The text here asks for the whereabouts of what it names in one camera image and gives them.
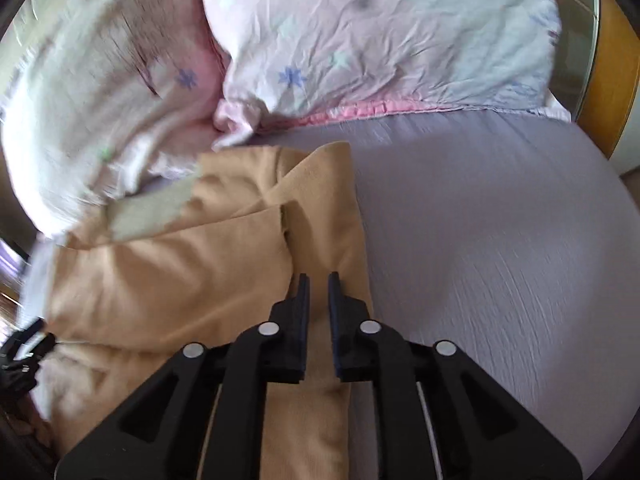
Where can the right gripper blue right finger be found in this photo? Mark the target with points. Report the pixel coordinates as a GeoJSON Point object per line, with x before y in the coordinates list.
{"type": "Point", "coordinates": [438, 414]}

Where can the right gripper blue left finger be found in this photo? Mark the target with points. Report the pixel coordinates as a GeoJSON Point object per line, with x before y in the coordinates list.
{"type": "Point", "coordinates": [200, 415]}

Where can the tan orange shirt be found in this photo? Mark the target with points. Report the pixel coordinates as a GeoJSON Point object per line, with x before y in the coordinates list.
{"type": "Point", "coordinates": [121, 303]}

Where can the lavender bed sheet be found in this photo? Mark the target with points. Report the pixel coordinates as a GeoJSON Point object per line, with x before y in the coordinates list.
{"type": "Point", "coordinates": [511, 236]}

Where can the left floral white pillow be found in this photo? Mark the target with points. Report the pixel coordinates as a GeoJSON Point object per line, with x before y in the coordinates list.
{"type": "Point", "coordinates": [112, 94]}

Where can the right floral pink pillow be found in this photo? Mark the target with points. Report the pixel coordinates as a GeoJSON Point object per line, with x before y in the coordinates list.
{"type": "Point", "coordinates": [294, 63]}

